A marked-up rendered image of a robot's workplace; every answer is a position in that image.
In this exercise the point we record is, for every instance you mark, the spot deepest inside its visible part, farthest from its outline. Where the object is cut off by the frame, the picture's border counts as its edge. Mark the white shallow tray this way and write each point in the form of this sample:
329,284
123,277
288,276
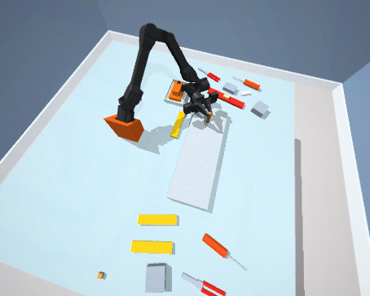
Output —
167,100

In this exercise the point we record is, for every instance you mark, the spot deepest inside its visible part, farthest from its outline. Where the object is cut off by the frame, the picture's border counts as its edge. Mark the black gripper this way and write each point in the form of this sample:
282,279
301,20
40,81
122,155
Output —
198,99

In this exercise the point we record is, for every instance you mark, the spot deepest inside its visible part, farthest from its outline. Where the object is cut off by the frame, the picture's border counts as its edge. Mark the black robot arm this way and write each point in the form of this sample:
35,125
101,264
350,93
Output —
149,34

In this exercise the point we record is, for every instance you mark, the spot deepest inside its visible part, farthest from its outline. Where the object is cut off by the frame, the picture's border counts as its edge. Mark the yellow flat bar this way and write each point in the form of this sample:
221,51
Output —
157,219
177,125
152,246

